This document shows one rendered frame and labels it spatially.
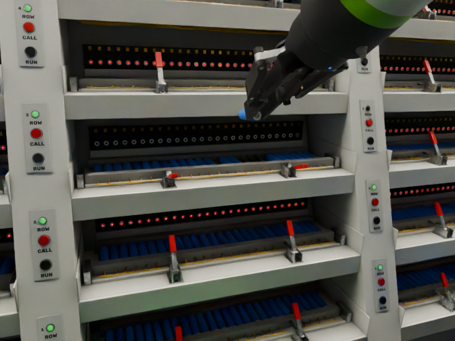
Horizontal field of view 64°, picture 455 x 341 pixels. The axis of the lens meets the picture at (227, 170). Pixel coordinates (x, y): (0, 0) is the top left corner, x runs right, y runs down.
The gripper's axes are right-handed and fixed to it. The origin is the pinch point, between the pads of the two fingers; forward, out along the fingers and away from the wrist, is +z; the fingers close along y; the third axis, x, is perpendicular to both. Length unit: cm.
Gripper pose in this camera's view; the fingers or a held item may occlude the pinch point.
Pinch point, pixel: (262, 103)
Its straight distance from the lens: 58.6
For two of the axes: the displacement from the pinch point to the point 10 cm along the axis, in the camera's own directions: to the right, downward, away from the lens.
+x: 1.5, 9.7, -2.1
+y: -9.4, 0.7, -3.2
